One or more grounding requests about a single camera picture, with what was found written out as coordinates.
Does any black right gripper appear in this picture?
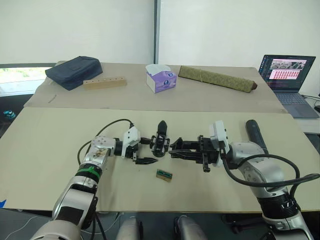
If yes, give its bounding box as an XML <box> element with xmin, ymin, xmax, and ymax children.
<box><xmin>168</xmin><ymin>134</ymin><xmax>220</xmax><ymax>174</ymax></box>

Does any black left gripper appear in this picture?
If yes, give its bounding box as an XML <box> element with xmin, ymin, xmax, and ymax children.
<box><xmin>125</xmin><ymin>136</ymin><xmax>159</xmax><ymax>167</ymax></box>

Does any black gripper body workpiece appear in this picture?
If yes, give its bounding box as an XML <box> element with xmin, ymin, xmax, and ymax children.
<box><xmin>149</xmin><ymin>133</ymin><xmax>171</xmax><ymax>158</ymax></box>

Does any black electric screwdriver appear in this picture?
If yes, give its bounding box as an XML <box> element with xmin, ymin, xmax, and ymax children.
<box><xmin>244</xmin><ymin>119</ymin><xmax>270</xmax><ymax>157</ymax></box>

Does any small green brown block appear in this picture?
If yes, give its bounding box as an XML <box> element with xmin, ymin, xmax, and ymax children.
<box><xmin>156</xmin><ymin>168</ymin><xmax>173</xmax><ymax>184</ymax></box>

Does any purple white tissue box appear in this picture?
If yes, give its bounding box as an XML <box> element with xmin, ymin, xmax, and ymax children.
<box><xmin>145</xmin><ymin>63</ymin><xmax>178</xmax><ymax>94</ymax></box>

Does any rolled green mat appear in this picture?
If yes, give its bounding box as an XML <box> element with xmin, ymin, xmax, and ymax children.
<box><xmin>177</xmin><ymin>65</ymin><xmax>259</xmax><ymax>95</ymax></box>

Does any grey rounded shape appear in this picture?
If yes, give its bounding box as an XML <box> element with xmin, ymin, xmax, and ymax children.
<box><xmin>174</xmin><ymin>215</ymin><xmax>208</xmax><ymax>240</ymax></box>
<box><xmin>115</xmin><ymin>216</ymin><xmax>144</xmax><ymax>240</ymax></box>

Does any wooden block with holes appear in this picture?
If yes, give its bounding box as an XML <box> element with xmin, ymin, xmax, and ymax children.
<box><xmin>82</xmin><ymin>76</ymin><xmax>128</xmax><ymax>90</ymax></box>

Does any black object under table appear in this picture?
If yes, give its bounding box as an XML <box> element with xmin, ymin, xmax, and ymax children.
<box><xmin>222</xmin><ymin>214</ymin><xmax>263</xmax><ymax>235</ymax></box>

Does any dark blue fabric bag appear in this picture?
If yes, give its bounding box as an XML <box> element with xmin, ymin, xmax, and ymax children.
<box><xmin>44</xmin><ymin>56</ymin><xmax>103</xmax><ymax>91</ymax></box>

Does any grey window pillar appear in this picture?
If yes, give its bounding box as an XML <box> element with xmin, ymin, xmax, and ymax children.
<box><xmin>152</xmin><ymin>0</ymin><xmax>161</xmax><ymax>65</ymax></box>

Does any open grey laptop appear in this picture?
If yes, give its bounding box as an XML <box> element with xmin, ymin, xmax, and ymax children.
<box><xmin>257</xmin><ymin>54</ymin><xmax>320</xmax><ymax>119</ymax></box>

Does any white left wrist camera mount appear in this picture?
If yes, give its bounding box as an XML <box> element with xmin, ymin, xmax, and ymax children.
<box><xmin>121</xmin><ymin>126</ymin><xmax>141</xmax><ymax>158</ymax></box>

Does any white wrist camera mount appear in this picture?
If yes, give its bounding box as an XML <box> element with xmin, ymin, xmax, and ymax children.
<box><xmin>121</xmin><ymin>126</ymin><xmax>141</xmax><ymax>158</ymax></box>
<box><xmin>208</xmin><ymin>120</ymin><xmax>230</xmax><ymax>168</ymax></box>

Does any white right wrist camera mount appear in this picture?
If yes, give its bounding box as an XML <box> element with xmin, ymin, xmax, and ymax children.
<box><xmin>208</xmin><ymin>120</ymin><xmax>230</xmax><ymax>168</ymax></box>

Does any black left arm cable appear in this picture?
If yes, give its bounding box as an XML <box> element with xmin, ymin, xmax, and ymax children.
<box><xmin>77</xmin><ymin>118</ymin><xmax>135</xmax><ymax>166</ymax></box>

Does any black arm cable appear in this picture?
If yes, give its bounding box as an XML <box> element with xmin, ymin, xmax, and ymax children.
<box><xmin>77</xmin><ymin>118</ymin><xmax>135</xmax><ymax>166</ymax></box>
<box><xmin>221</xmin><ymin>148</ymin><xmax>320</xmax><ymax>201</ymax></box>

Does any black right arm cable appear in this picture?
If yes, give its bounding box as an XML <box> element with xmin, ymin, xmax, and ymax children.
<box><xmin>221</xmin><ymin>148</ymin><xmax>320</xmax><ymax>201</ymax></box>

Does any thin white floor cable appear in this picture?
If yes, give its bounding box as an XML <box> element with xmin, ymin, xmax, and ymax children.
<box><xmin>4</xmin><ymin>216</ymin><xmax>38</xmax><ymax>240</ymax></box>

